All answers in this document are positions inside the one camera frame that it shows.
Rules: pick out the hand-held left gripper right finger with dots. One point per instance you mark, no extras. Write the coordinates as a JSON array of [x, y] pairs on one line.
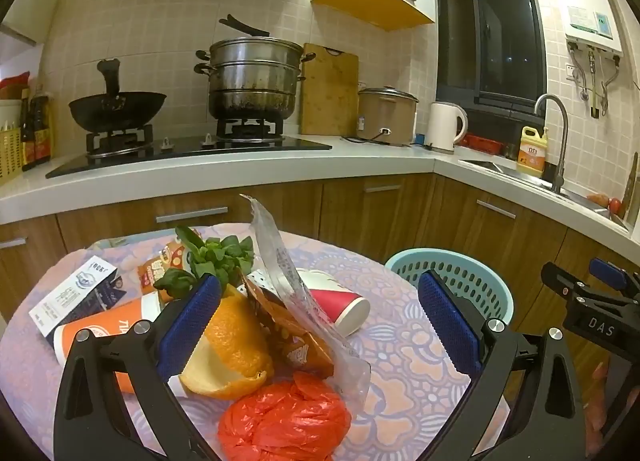
[[446, 326]]

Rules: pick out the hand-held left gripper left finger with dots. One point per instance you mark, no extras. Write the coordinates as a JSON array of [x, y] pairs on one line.
[[192, 321]]

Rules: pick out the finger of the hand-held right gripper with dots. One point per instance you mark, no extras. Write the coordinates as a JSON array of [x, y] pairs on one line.
[[607, 272], [562, 281]]

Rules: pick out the teal plastic basket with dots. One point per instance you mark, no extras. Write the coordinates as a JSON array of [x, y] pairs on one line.
[[470, 286]]

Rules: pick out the orange peel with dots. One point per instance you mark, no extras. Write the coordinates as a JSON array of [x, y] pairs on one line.
[[235, 341]]

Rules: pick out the orange paper cup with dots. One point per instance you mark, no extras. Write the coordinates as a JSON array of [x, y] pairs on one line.
[[120, 316]]

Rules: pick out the clear plastic wrapper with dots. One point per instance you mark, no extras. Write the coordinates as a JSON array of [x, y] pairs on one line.
[[285, 271]]

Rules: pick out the brown orange snack packet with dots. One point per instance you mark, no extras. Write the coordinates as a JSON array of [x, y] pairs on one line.
[[297, 356]]

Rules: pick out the red white paper cup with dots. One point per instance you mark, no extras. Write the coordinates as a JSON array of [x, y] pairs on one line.
[[335, 303]]

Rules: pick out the white blue carton box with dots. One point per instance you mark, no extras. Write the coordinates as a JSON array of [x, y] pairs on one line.
[[70, 296]]

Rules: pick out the red plastic bag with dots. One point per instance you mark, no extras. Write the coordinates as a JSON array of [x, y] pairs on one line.
[[285, 421]]

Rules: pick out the person's right hand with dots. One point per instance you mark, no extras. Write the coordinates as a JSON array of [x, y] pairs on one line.
[[597, 411]]

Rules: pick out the red tomato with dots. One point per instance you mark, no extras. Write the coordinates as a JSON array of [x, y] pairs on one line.
[[615, 205]]

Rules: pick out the green leafy vegetable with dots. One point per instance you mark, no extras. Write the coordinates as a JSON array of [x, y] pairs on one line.
[[220, 251]]

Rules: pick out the white perforated paper piece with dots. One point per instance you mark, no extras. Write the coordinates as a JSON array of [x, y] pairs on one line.
[[260, 281]]

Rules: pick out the tan upright board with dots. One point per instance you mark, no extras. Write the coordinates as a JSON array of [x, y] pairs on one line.
[[632, 186]]

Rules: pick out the wooden base cabinets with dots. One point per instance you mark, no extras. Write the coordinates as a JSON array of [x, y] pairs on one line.
[[400, 211]]

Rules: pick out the steel sink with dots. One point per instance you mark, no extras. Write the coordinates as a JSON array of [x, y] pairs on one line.
[[500, 168]]

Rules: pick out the yellow detergent bottle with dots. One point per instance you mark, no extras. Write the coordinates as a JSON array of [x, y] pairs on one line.
[[531, 156]]

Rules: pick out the steel faucet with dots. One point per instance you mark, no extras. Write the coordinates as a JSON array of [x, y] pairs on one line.
[[562, 151]]

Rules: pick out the red tray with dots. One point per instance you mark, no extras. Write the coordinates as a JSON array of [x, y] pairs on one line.
[[480, 143]]

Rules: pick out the water heater pipes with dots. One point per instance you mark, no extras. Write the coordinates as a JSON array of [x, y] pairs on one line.
[[592, 86]]

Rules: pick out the small blue object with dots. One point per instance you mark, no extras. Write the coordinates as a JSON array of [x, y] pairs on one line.
[[424, 140]]

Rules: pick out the white electric kettle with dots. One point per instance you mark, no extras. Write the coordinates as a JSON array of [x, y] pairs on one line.
[[442, 126]]

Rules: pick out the black gas stove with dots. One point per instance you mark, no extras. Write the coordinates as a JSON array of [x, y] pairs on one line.
[[280, 143]]

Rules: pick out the beige rice cooker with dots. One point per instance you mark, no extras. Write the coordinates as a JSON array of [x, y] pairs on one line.
[[385, 116]]

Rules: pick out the black wok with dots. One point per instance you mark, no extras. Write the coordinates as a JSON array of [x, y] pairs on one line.
[[115, 111]]

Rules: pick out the dark sauce bottle orange label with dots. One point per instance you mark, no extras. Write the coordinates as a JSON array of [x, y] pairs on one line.
[[42, 136]]

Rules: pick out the yellow slotted basket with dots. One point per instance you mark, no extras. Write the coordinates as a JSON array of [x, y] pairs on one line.
[[10, 156]]

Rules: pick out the dark window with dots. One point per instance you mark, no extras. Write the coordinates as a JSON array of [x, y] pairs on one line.
[[500, 41]]

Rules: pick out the steel steamer pot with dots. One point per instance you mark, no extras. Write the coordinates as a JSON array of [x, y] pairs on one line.
[[250, 76]]

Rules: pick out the wooden cutting board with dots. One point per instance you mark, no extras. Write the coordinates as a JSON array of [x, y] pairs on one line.
[[330, 91]]

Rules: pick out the white water heater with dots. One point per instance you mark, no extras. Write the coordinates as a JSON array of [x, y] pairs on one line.
[[582, 1]]

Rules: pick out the red packet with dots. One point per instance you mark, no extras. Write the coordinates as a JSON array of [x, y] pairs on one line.
[[15, 86]]

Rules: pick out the wall socket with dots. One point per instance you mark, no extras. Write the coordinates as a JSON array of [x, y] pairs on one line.
[[570, 72]]

